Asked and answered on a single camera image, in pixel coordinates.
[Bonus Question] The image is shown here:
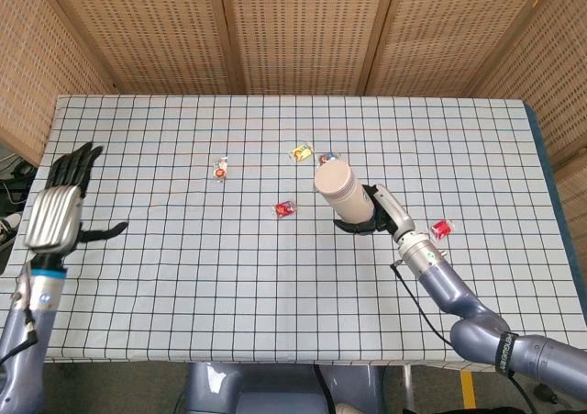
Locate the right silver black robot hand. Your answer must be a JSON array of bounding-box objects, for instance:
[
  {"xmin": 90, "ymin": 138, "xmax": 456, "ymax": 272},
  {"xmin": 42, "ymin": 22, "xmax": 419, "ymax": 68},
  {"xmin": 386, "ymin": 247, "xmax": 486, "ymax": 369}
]
[{"xmin": 333, "ymin": 183, "xmax": 416, "ymax": 243}]

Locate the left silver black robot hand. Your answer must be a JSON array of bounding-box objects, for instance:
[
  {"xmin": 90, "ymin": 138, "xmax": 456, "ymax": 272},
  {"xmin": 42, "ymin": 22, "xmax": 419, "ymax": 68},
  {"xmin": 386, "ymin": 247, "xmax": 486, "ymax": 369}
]
[{"xmin": 22, "ymin": 141, "xmax": 130, "ymax": 273}]

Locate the white and blue thermos bottle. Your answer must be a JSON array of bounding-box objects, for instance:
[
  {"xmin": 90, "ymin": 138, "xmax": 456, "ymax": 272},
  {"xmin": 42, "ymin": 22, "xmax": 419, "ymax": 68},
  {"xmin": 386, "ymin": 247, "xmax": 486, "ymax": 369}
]
[{"xmin": 313, "ymin": 158, "xmax": 377, "ymax": 225}]

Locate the white grid-patterned tablecloth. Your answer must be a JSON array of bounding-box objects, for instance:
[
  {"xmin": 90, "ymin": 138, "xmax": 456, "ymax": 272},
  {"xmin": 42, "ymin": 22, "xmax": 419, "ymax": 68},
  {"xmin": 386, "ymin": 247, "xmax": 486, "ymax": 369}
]
[{"xmin": 0, "ymin": 93, "xmax": 575, "ymax": 373}]

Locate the black and white sneaker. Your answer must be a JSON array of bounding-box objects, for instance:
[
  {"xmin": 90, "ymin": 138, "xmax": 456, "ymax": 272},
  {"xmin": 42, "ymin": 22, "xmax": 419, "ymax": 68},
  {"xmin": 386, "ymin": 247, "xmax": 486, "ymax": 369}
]
[{"xmin": 0, "ymin": 211, "xmax": 24, "ymax": 252}]

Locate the plain red candy packet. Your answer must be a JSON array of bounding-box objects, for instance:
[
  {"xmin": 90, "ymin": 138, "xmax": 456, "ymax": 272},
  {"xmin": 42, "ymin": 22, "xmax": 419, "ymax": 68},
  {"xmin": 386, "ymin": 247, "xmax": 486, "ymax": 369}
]
[{"xmin": 427, "ymin": 218, "xmax": 457, "ymax": 242}]

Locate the red candy packet with sticker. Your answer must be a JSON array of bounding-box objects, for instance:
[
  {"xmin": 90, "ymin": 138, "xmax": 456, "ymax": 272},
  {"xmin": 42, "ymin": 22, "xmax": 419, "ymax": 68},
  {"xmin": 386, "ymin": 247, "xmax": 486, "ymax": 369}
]
[{"xmin": 272, "ymin": 198, "xmax": 297, "ymax": 221}]

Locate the yellow candy packet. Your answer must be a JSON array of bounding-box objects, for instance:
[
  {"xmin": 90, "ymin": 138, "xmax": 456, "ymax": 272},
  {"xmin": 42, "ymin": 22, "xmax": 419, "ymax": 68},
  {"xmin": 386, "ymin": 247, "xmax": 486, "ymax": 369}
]
[{"xmin": 287, "ymin": 142, "xmax": 315, "ymax": 164}]

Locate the woven bamboo screen panel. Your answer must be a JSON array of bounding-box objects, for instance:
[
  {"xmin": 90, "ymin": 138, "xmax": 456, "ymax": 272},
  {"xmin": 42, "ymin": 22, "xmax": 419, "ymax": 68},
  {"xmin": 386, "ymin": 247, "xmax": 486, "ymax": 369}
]
[
  {"xmin": 205, "ymin": 0, "xmax": 400, "ymax": 96},
  {"xmin": 39, "ymin": 0, "xmax": 247, "ymax": 96},
  {"xmin": 0, "ymin": 0, "xmax": 118, "ymax": 167},
  {"xmin": 465, "ymin": 0, "xmax": 587, "ymax": 254},
  {"xmin": 357, "ymin": 0, "xmax": 568, "ymax": 97}
]

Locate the white candy packet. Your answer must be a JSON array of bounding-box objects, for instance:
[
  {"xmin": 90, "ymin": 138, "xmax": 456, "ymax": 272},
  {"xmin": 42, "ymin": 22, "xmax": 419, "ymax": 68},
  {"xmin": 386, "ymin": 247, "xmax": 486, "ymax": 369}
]
[{"xmin": 212, "ymin": 156, "xmax": 231, "ymax": 182}]

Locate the yellow floor tape strip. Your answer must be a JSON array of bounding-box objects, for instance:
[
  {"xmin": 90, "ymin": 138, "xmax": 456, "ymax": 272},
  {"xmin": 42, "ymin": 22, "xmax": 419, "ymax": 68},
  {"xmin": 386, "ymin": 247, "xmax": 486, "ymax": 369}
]
[{"xmin": 460, "ymin": 369, "xmax": 477, "ymax": 409}]

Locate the grey-blue robot torso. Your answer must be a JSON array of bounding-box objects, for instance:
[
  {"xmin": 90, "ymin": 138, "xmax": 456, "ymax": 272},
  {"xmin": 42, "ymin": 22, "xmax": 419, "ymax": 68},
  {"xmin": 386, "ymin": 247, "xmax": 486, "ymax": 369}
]
[{"xmin": 183, "ymin": 361, "xmax": 382, "ymax": 414}]

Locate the black cable bundle on floor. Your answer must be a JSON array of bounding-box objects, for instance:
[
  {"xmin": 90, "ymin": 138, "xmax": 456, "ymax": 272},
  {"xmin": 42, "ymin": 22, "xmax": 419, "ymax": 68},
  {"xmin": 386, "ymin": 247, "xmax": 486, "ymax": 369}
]
[{"xmin": 0, "ymin": 152, "xmax": 39, "ymax": 207}]

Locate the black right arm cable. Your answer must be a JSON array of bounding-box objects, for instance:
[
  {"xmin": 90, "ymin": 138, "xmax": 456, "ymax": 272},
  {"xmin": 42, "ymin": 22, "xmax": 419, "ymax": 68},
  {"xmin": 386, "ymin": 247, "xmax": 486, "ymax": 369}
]
[{"xmin": 390, "ymin": 258, "xmax": 456, "ymax": 347}]

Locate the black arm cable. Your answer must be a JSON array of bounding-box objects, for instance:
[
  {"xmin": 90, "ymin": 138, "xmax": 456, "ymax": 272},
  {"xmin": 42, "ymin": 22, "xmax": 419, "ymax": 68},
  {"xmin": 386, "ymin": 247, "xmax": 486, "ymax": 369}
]
[
  {"xmin": 390, "ymin": 258, "xmax": 456, "ymax": 347},
  {"xmin": 0, "ymin": 308, "xmax": 40, "ymax": 365}
]

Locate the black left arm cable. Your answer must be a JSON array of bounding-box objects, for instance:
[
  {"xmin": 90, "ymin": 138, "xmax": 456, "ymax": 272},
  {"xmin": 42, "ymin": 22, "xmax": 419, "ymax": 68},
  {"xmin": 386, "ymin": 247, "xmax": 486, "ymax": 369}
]
[{"xmin": 0, "ymin": 308, "xmax": 40, "ymax": 365}]

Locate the black torso cable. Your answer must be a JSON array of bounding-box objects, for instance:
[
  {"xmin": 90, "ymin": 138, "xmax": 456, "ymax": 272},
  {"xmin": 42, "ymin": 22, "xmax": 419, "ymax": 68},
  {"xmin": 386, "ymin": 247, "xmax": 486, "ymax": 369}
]
[{"xmin": 313, "ymin": 364, "xmax": 338, "ymax": 414}]

